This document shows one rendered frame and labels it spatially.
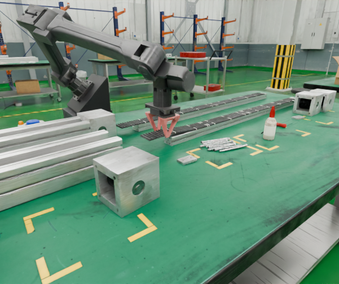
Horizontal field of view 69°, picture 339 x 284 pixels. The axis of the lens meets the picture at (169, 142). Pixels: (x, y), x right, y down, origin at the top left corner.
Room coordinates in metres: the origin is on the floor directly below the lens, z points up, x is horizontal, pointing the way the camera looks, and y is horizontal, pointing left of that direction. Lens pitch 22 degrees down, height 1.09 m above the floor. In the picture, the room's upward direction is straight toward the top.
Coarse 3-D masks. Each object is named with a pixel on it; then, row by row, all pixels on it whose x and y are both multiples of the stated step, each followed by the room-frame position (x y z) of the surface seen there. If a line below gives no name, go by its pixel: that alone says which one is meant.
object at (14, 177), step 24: (48, 144) 0.55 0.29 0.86; (72, 144) 0.57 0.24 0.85; (96, 144) 0.55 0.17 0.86; (120, 144) 0.58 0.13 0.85; (0, 168) 0.42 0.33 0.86; (24, 168) 0.44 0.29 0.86; (48, 168) 0.47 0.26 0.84; (72, 168) 0.50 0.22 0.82; (0, 192) 0.41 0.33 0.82; (24, 192) 0.43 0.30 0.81; (48, 192) 0.46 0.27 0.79
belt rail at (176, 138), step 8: (288, 104) 1.30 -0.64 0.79; (256, 112) 1.08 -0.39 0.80; (264, 112) 1.13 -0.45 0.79; (232, 120) 0.96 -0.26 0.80; (240, 120) 1.00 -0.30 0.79; (208, 128) 0.86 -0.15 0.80; (216, 128) 0.89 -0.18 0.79; (176, 136) 0.75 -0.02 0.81; (184, 136) 0.78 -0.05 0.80; (192, 136) 0.81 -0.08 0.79; (176, 144) 0.76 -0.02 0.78
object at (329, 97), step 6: (312, 90) 1.25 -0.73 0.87; (318, 90) 1.25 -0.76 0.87; (324, 90) 1.25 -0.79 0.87; (330, 90) 1.25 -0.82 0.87; (324, 96) 1.21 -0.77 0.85; (330, 96) 1.19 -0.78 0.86; (324, 102) 1.18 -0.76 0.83; (330, 102) 1.20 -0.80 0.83; (324, 108) 1.18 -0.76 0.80; (330, 108) 1.22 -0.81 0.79
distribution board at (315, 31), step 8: (312, 24) 10.68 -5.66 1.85; (320, 24) 10.45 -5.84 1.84; (328, 24) 10.42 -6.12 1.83; (304, 32) 10.91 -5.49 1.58; (312, 32) 10.64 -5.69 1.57; (320, 32) 10.40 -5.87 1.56; (336, 32) 10.08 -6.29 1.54; (304, 40) 10.86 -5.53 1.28; (312, 40) 10.59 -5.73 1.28; (320, 40) 10.35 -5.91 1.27; (304, 48) 10.81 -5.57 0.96; (312, 48) 10.54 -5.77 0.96; (320, 48) 10.30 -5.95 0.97; (328, 64) 10.16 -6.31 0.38
